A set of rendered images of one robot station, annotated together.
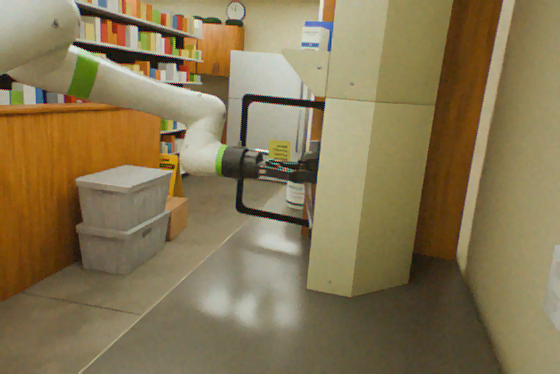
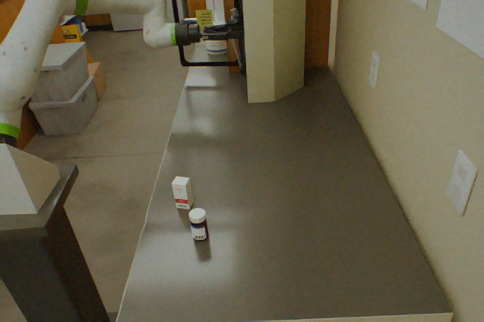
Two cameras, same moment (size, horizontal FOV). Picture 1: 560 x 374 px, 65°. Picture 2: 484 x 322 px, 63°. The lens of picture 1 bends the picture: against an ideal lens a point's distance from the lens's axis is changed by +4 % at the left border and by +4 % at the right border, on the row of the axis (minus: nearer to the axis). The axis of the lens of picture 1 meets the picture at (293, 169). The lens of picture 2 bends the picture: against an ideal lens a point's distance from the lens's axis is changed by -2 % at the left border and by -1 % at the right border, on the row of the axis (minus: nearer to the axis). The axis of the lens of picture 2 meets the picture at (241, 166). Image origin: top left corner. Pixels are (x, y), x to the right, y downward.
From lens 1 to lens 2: 62 cm
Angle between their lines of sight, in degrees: 24
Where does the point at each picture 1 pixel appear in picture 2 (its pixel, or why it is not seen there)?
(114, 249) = (66, 116)
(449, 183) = (319, 17)
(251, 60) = not seen: outside the picture
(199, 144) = (156, 27)
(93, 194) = not seen: hidden behind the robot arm
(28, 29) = not seen: outside the picture
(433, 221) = (312, 44)
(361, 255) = (277, 76)
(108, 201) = (48, 79)
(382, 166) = (281, 20)
